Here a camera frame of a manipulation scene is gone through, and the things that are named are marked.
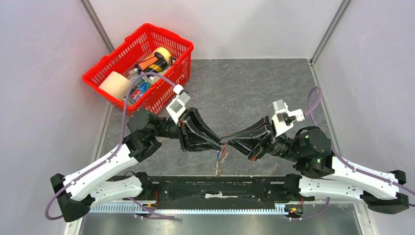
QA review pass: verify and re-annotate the beige paper roll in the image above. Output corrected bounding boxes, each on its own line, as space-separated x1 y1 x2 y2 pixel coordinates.
98 71 132 100

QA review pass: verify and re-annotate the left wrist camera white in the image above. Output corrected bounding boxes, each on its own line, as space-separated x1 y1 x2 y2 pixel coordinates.
166 85 190 124

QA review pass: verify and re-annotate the metal key holder red handle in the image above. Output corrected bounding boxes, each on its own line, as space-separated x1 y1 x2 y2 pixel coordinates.
215 145 228 177

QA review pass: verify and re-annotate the orange black bottle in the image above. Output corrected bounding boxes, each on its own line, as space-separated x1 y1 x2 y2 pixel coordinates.
134 55 171 73

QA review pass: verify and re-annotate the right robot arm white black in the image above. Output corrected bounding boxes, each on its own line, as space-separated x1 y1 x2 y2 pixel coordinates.
220 115 410 214

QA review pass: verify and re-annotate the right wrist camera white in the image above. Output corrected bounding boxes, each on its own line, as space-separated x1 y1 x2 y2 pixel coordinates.
271 99 304 137

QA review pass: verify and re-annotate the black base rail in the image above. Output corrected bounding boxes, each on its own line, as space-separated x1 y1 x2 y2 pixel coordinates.
122 175 345 211

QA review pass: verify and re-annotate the red plastic basket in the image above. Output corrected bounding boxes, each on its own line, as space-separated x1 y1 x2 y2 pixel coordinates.
82 23 194 115

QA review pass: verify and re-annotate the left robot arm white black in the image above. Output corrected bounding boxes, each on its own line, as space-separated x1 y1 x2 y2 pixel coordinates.
45 108 223 222

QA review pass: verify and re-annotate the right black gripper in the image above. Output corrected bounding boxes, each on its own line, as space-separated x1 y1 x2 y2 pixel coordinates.
220 115 302 163

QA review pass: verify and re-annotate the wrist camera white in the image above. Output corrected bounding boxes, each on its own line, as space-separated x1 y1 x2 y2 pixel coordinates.
166 85 190 124
271 99 304 137

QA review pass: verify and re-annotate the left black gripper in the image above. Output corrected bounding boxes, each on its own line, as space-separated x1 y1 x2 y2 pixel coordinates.
152 107 224 153

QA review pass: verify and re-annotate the masking tape roll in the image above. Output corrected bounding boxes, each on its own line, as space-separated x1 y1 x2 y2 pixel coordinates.
153 47 172 65

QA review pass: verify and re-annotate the blue red packet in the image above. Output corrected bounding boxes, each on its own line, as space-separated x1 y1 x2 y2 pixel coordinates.
128 81 147 104

